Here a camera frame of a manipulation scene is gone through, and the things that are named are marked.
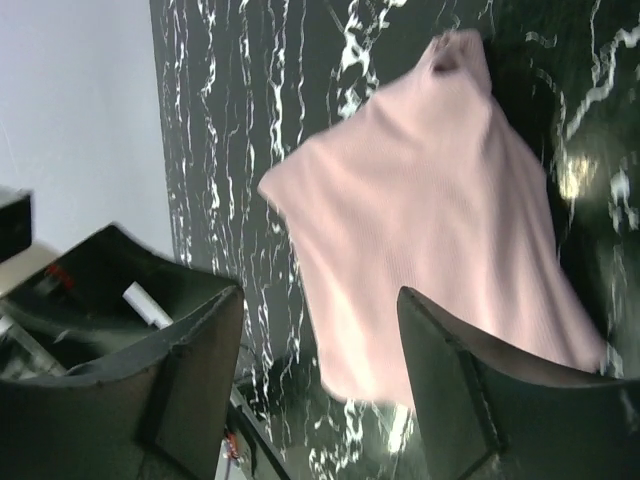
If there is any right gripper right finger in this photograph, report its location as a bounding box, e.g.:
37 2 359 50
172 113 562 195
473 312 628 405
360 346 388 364
397 287 639 479

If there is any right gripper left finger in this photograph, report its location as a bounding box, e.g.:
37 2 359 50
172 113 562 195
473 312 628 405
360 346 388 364
1 225 244 479

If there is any pink tank top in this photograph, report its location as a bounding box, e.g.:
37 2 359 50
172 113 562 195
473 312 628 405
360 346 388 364
259 30 606 407

